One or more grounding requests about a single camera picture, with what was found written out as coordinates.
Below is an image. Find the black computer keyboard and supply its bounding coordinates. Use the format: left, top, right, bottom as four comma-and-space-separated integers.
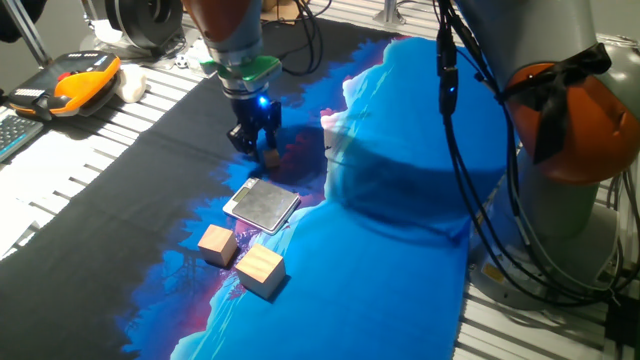
0, 105, 45, 164

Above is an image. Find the medium wooden block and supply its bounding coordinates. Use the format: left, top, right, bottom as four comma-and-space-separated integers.
197, 224, 239, 269

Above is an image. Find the orange black teach pendant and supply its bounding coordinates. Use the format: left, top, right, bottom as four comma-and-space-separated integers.
7, 49, 122, 121

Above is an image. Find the large wooden block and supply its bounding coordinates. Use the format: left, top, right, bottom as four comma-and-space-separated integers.
234, 243, 287, 301

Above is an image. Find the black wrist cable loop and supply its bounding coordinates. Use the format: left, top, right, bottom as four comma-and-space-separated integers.
259, 0, 334, 77

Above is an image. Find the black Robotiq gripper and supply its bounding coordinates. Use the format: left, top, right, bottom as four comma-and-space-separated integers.
227, 97, 283, 163

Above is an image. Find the white crumpled cloth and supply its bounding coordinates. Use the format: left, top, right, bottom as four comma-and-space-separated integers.
114, 64, 148, 105

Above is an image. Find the silver digital scale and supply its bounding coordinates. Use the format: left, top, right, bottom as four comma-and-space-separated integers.
222, 176, 302, 236

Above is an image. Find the aluminium frame bar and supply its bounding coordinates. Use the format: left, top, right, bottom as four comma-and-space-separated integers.
4, 0, 54, 69
372, 0, 407, 26

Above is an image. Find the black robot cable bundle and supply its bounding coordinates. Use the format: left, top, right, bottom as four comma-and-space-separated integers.
434, 0, 640, 309

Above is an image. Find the wide black arm strap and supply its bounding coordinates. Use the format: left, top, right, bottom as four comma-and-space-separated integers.
502, 42, 614, 166

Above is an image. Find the black filament spool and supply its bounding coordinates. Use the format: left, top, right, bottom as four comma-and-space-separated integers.
102, 0, 185, 51

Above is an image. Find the green wrist flange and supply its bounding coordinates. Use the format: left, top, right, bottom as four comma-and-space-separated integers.
199, 54, 282, 84

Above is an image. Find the blue landscape print cloth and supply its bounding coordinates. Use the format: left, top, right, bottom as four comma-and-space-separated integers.
0, 19, 511, 360

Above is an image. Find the cardboard box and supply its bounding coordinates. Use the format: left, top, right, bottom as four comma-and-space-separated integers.
260, 0, 306, 25

